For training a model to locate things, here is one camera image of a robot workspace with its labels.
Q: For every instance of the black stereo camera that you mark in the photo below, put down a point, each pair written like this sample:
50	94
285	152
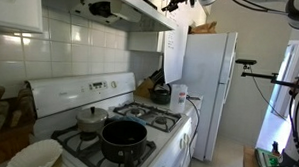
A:
246	62

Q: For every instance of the translucent plastic measuring jug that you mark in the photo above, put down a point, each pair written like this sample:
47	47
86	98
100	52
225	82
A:
175	101

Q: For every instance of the white paper sheet with writing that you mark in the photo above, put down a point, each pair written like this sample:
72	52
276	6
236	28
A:
173	61

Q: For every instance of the small wooden knife block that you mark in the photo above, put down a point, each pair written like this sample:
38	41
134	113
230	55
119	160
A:
143	88

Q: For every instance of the small white wall cabinet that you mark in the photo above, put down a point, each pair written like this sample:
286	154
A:
144	41

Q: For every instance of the large wooden knife block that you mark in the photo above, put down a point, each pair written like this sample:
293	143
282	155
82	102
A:
7	145

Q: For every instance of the robot mounting platform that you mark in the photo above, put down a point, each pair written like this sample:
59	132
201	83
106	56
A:
265	161

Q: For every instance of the white drawer base cabinet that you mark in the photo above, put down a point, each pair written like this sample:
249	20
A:
194	151

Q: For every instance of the white refrigerator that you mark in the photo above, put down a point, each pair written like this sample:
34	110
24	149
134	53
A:
202	95

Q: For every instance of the small steel pot with lid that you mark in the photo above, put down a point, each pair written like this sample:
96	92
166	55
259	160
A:
91	120

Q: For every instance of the black burner grate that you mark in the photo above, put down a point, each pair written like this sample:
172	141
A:
147	114
150	147

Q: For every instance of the white gas range stove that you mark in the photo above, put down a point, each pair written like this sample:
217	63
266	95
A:
65	94

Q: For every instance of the dark green kettle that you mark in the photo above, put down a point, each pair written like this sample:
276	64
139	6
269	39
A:
160	97

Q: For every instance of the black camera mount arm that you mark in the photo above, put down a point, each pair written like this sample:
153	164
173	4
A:
260	76

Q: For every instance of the blue cloth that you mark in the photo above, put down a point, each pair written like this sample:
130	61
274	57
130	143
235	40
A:
135	120

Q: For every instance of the white upper wall cabinet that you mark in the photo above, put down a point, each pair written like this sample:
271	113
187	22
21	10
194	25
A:
15	8

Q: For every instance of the white range hood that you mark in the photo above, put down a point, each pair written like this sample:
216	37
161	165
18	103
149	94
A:
151	18

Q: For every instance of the stack of white coffee filters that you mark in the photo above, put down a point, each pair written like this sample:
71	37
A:
33	156

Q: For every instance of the brown paper bag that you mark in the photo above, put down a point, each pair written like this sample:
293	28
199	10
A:
204	28

